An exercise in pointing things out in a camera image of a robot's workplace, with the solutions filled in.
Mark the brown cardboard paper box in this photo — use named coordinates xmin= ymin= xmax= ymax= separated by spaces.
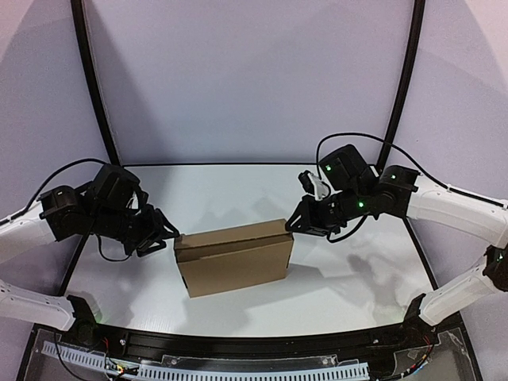
xmin=174 ymin=219 xmax=294 ymax=298

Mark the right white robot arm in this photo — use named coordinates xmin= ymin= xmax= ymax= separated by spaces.
xmin=286 ymin=144 xmax=507 ymax=329

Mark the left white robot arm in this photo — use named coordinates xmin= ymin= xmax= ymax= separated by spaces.
xmin=1 ymin=161 xmax=180 ymax=335

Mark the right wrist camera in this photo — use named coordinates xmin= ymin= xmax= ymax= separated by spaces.
xmin=298 ymin=170 xmax=331 ymax=201

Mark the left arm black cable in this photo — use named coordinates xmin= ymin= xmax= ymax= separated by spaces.
xmin=11 ymin=158 xmax=148 ymax=262

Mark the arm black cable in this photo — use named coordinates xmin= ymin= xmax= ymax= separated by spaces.
xmin=315 ymin=133 xmax=507 ymax=244
xmin=11 ymin=158 xmax=148 ymax=262

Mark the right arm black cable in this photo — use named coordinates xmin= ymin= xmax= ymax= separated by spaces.
xmin=315 ymin=133 xmax=507 ymax=244

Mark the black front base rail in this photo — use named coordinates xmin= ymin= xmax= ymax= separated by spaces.
xmin=23 ymin=307 xmax=483 ymax=381

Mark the black enclosure frame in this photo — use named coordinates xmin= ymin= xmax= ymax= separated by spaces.
xmin=70 ymin=1 xmax=425 ymax=165

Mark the white slotted cable duct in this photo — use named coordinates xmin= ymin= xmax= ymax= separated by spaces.
xmin=36 ymin=341 xmax=370 ymax=381

